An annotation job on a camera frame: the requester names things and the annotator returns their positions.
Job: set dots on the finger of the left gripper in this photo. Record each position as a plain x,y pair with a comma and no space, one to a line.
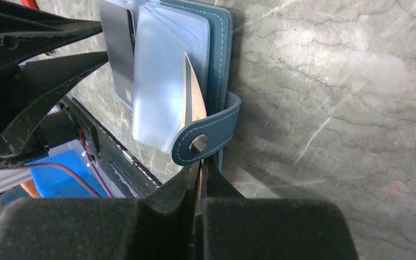
27,32
29,92

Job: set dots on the blue plastic bin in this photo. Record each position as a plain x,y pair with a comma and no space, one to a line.
54,183

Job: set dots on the single black credit card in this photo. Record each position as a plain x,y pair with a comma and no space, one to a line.
117,27

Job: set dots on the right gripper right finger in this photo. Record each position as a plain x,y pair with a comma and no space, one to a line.
230,226

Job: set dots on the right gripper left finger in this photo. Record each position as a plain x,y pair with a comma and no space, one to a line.
158,226

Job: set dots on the blue leather card holder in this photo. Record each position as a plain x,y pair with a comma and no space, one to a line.
170,63

